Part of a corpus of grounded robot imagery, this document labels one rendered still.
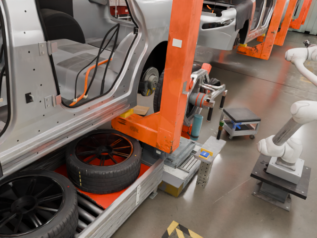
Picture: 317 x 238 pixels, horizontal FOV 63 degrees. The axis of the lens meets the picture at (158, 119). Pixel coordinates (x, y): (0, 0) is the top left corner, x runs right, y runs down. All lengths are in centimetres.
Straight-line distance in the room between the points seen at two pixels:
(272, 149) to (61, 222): 182
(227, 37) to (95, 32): 235
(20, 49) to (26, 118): 40
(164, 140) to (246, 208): 108
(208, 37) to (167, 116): 309
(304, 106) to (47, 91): 177
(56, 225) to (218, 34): 415
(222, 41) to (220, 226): 349
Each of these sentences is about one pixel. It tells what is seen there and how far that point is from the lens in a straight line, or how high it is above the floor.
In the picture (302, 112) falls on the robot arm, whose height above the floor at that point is 111.
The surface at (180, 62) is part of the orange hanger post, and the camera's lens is 194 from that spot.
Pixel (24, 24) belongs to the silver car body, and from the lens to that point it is 160.
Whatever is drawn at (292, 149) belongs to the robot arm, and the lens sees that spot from 268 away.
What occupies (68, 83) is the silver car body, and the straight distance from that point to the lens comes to 271.
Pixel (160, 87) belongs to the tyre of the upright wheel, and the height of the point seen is 98.
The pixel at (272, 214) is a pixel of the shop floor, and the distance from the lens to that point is 285.
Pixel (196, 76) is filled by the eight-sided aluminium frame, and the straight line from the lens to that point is 240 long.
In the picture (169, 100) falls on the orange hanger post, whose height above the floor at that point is 102.
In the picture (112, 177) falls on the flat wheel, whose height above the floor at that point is 45.
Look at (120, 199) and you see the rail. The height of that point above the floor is 39.
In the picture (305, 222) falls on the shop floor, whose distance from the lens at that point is 296.
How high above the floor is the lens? 189
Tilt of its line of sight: 29 degrees down
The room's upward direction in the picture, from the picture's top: 6 degrees clockwise
